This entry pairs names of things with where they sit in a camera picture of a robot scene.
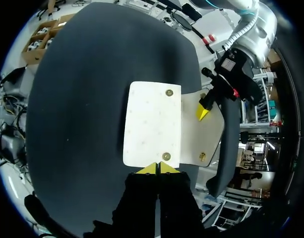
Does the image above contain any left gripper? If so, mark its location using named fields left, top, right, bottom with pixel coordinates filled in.
left=195, top=48, right=262, bottom=122

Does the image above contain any white cable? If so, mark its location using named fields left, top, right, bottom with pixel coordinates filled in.
left=221, top=11, right=258, bottom=52

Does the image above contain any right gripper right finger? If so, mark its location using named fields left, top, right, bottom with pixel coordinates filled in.
left=158, top=161, right=207, bottom=238

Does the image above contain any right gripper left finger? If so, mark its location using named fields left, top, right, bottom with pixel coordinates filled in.
left=83, top=162, right=159, bottom=238

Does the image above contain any white bag with brass snaps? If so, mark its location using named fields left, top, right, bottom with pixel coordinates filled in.
left=122, top=81, right=226, bottom=168

